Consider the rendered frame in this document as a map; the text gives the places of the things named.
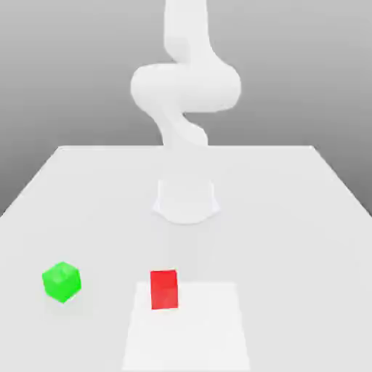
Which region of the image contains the small red cube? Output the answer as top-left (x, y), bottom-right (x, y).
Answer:
top-left (150, 269), bottom-right (179, 311)

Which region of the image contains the small green cube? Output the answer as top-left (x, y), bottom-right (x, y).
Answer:
top-left (41, 260), bottom-right (82, 304)

